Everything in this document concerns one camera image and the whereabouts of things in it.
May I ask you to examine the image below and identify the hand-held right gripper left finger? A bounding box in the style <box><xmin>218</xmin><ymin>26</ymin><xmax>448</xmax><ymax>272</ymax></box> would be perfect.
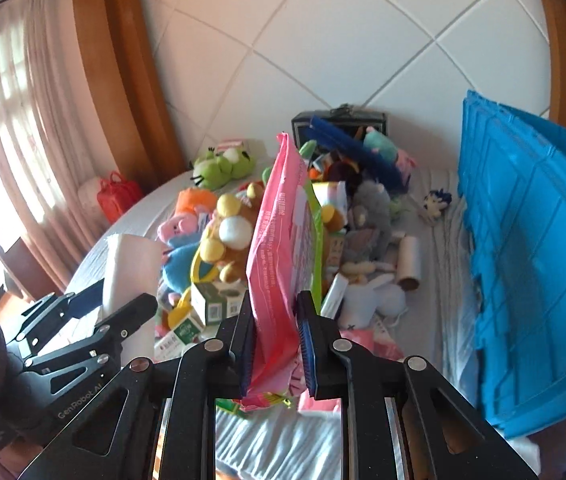
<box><xmin>20</xmin><ymin>291</ymin><xmax>258</xmax><ymax>480</ymax></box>

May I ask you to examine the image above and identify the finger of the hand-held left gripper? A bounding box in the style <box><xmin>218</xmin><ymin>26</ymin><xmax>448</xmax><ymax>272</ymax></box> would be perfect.
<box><xmin>23</xmin><ymin>292</ymin><xmax>158</xmax><ymax>397</ymax></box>
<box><xmin>17</xmin><ymin>279</ymin><xmax>108</xmax><ymax>347</ymax></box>

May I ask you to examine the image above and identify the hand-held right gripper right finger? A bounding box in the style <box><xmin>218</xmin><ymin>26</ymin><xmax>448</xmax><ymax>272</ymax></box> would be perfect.
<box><xmin>294</xmin><ymin>291</ymin><xmax>538</xmax><ymax>480</ymax></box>

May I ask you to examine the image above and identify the white paper roll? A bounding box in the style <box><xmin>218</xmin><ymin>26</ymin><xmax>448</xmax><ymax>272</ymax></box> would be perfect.
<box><xmin>99</xmin><ymin>233</ymin><xmax>162</xmax><ymax>362</ymax></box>

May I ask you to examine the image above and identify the white bunny plush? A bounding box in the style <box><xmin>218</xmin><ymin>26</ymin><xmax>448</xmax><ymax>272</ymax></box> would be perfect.
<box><xmin>337</xmin><ymin>271</ymin><xmax>410</xmax><ymax>332</ymax></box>

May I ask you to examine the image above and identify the pink snack packet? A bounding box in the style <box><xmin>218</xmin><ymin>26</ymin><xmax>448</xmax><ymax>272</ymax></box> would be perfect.
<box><xmin>239</xmin><ymin>131</ymin><xmax>324</xmax><ymax>413</ymax></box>

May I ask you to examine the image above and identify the brown bear plush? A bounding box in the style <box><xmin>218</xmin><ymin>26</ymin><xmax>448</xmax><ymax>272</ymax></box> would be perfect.
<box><xmin>197</xmin><ymin>181</ymin><xmax>268</xmax><ymax>284</ymax></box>

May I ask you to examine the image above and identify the blue plastic crate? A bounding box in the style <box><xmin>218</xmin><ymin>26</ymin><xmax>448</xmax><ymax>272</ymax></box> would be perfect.
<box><xmin>457</xmin><ymin>89</ymin><xmax>566</xmax><ymax>442</ymax></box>

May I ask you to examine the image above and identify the green and white box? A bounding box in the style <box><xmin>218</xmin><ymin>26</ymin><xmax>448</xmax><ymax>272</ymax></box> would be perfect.
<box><xmin>189</xmin><ymin>281</ymin><xmax>244</xmax><ymax>327</ymax></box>
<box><xmin>167</xmin><ymin>316</ymin><xmax>204</xmax><ymax>349</ymax></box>

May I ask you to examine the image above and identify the white toothpaste box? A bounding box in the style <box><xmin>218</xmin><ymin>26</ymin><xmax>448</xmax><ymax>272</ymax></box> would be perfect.
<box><xmin>319</xmin><ymin>274</ymin><xmax>352</xmax><ymax>319</ymax></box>

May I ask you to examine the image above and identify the pink pig plush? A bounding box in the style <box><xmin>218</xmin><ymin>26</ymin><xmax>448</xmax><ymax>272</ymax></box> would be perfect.
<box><xmin>156</xmin><ymin>211</ymin><xmax>204</xmax><ymax>247</ymax></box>

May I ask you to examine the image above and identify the red bag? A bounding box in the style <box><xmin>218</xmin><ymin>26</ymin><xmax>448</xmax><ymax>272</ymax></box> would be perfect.
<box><xmin>95</xmin><ymin>170</ymin><xmax>144</xmax><ymax>225</ymax></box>

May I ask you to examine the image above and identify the white bag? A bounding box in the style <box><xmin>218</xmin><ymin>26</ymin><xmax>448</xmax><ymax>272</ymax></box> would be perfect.
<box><xmin>78</xmin><ymin>176</ymin><xmax>108</xmax><ymax>212</ymax></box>

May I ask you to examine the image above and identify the orange plush toy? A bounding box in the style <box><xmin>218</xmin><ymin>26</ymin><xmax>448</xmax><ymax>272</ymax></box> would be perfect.
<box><xmin>174</xmin><ymin>186</ymin><xmax>220</xmax><ymax>219</ymax></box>

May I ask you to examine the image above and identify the grey plush toy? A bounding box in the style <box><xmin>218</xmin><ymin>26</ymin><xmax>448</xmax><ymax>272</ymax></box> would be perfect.
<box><xmin>342</xmin><ymin>179</ymin><xmax>404</xmax><ymax>267</ymax></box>

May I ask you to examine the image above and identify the pale pink curtain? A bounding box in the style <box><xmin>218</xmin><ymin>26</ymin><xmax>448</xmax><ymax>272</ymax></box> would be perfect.
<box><xmin>0</xmin><ymin>0</ymin><xmax>114</xmax><ymax>303</ymax></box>

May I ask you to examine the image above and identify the green frog plush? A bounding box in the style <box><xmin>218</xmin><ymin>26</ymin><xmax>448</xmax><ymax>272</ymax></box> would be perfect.
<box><xmin>191</xmin><ymin>145</ymin><xmax>258</xmax><ymax>192</ymax></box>

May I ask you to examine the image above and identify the small blue-haired doll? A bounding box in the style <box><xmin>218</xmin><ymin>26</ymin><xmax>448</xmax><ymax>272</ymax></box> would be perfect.
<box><xmin>419</xmin><ymin>187</ymin><xmax>454</xmax><ymax>220</ymax></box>

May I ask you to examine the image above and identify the red and white box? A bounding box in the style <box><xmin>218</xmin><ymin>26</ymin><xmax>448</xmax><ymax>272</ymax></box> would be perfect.
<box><xmin>215</xmin><ymin>138</ymin><xmax>247</xmax><ymax>155</ymax></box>

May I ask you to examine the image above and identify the blue fuzzy brush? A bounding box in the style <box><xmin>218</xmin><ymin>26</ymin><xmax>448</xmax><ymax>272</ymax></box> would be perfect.
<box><xmin>308</xmin><ymin>115</ymin><xmax>404</xmax><ymax>194</ymax></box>

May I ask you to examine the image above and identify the pink plush toy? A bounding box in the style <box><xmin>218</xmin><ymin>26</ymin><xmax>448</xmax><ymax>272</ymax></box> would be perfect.
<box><xmin>394</xmin><ymin>146</ymin><xmax>420</xmax><ymax>182</ymax></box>

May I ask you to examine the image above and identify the teal plush toy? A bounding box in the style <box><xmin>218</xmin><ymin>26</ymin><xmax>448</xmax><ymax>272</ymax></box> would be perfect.
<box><xmin>362</xmin><ymin>126</ymin><xmax>400</xmax><ymax>159</ymax></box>

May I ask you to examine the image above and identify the black box with latch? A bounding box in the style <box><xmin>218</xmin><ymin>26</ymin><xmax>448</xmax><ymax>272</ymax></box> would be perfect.
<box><xmin>290</xmin><ymin>103</ymin><xmax>388</xmax><ymax>147</ymax></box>

